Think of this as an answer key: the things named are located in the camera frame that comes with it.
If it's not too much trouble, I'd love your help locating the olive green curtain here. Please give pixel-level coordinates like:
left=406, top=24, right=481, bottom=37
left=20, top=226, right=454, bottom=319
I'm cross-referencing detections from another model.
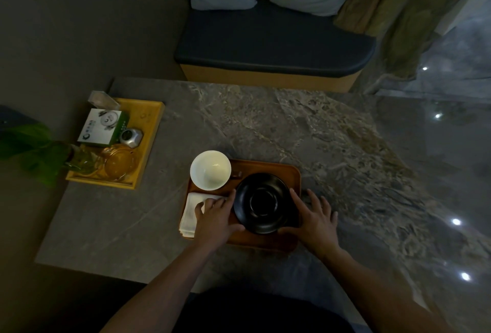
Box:
left=333, top=0, right=491, bottom=81

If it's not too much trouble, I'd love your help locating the green leafy plant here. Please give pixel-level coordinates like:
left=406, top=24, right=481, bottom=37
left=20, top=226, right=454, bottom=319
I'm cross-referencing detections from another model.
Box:
left=0, top=122, right=96, bottom=188

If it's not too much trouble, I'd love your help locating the yellow wooden tray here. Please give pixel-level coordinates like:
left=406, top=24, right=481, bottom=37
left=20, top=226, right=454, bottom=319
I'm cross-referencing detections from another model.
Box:
left=65, top=98, right=165, bottom=190

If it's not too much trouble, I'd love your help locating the wooden bench base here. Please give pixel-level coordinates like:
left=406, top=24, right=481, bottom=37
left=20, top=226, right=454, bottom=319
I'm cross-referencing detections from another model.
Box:
left=179, top=63, right=362, bottom=94

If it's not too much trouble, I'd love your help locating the person's left forearm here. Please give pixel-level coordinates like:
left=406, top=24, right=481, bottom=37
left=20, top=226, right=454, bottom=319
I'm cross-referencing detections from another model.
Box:
left=101, top=242, right=217, bottom=333

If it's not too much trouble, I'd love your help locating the person's right forearm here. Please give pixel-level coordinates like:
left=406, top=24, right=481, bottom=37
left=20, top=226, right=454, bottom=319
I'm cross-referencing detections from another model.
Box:
left=318, top=246, right=455, bottom=333

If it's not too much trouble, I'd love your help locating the white ceramic bowl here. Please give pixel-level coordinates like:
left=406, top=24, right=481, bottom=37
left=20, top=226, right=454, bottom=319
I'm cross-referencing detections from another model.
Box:
left=190, top=150, right=232, bottom=191

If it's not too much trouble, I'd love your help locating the brown wooden serving tray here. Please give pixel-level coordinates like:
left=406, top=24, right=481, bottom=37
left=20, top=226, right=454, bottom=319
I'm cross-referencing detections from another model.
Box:
left=186, top=159, right=303, bottom=252

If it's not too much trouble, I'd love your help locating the clear acrylic sign holder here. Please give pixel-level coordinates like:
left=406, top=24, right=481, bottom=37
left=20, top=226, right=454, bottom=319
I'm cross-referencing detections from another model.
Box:
left=88, top=90, right=121, bottom=112

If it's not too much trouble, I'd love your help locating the dark bench seat cushion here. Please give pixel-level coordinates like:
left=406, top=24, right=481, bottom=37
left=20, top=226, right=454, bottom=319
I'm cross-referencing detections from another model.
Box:
left=174, top=0, right=377, bottom=79

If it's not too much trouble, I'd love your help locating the clear glass vase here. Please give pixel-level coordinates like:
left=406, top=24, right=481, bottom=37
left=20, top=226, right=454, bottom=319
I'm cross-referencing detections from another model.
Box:
left=65, top=144, right=103, bottom=176

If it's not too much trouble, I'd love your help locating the person's dark clothing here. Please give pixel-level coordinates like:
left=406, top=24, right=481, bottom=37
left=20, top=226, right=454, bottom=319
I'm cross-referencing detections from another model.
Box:
left=180, top=287, right=359, bottom=333

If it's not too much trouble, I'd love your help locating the white and green box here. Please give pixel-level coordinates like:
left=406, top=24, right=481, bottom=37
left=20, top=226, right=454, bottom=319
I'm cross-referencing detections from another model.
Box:
left=77, top=108, right=129, bottom=148

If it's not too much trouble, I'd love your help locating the white folded napkin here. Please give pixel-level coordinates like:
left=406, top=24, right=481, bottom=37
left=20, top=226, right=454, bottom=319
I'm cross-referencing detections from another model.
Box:
left=179, top=192, right=228, bottom=238

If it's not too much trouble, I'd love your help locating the black round bowl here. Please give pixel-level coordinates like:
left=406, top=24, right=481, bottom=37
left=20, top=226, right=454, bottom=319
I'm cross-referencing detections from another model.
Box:
left=233, top=173, right=300, bottom=235

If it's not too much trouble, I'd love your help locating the small silver faceted object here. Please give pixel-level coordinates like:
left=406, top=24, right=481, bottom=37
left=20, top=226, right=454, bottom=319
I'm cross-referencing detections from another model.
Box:
left=120, top=128, right=144, bottom=149

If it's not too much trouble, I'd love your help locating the person's right hand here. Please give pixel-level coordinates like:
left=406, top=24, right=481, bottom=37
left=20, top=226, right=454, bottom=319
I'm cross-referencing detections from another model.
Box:
left=278, top=188, right=339, bottom=257

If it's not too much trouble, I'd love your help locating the person's left hand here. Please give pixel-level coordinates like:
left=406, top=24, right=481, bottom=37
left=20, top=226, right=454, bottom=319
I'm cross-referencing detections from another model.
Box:
left=194, top=189, right=246, bottom=250

